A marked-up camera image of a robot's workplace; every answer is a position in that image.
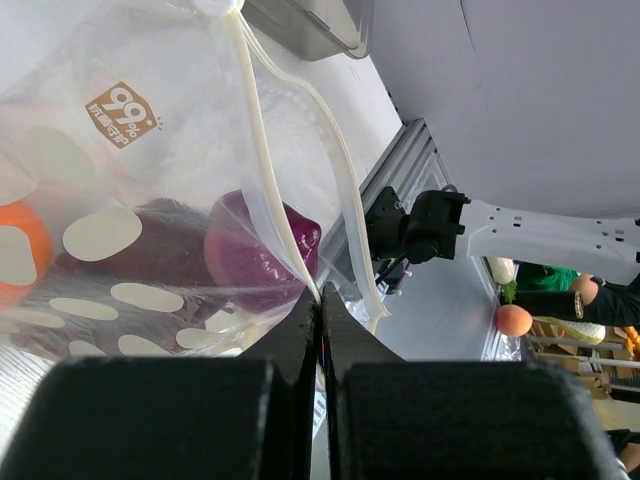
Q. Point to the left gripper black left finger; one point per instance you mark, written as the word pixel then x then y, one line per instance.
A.
pixel 174 417

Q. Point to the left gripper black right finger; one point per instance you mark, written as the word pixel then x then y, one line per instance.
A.
pixel 389 418

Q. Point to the purple onion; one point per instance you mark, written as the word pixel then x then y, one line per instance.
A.
pixel 240 263

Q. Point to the dark red apple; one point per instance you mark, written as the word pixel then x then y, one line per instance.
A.
pixel 169 251

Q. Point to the red grape bunch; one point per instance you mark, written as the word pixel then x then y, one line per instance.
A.
pixel 114 317

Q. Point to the clear zip top bag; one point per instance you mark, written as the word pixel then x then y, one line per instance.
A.
pixel 109 105

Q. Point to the orange fruit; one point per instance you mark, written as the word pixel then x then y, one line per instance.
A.
pixel 26 250

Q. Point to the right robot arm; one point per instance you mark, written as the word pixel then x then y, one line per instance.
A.
pixel 448 225

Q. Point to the white radish toy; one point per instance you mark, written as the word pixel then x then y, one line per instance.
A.
pixel 503 272

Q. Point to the green cloth item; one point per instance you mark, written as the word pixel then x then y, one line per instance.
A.
pixel 535 277

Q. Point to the person in black sleeve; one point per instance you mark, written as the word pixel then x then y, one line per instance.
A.
pixel 589 300

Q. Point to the clear plastic bin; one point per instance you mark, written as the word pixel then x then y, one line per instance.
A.
pixel 313 30

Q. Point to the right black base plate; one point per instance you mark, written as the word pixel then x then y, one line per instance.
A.
pixel 383 222

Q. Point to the aluminium mounting rail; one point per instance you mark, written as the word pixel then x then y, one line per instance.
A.
pixel 409 165

